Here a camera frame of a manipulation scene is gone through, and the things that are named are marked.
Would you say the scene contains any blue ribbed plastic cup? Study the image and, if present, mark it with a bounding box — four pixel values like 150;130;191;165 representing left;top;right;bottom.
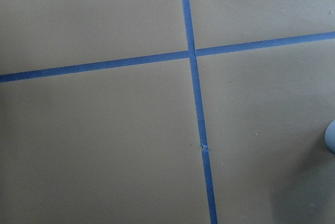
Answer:
325;120;335;154

